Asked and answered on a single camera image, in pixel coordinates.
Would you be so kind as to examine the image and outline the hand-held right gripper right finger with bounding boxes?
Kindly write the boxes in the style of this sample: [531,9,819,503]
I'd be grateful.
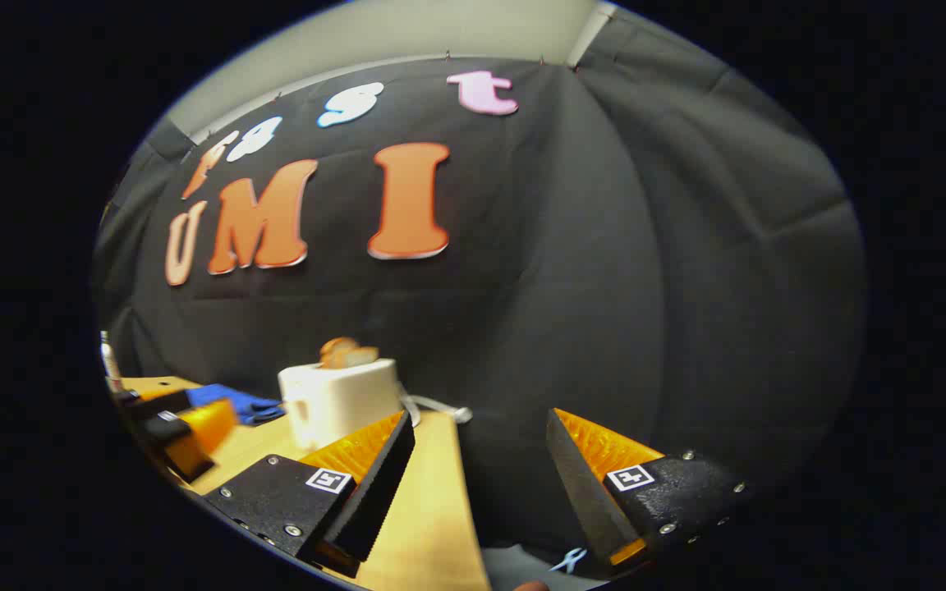
[544,407,751,577]

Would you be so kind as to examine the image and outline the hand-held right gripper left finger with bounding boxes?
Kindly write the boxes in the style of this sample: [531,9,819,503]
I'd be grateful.
[202,409,417,579]

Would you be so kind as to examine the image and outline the silver water bottle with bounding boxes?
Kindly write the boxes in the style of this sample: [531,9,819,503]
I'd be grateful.
[100,331,125,395]

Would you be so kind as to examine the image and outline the blue towel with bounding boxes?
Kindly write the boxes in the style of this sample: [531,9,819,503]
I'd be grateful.
[186,383,286,426]

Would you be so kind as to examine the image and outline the white toaster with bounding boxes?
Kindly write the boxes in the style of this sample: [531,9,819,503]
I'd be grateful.
[278,359,402,451]

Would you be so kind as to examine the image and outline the white toaster cable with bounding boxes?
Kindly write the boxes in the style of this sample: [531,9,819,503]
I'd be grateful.
[401,392,474,428]

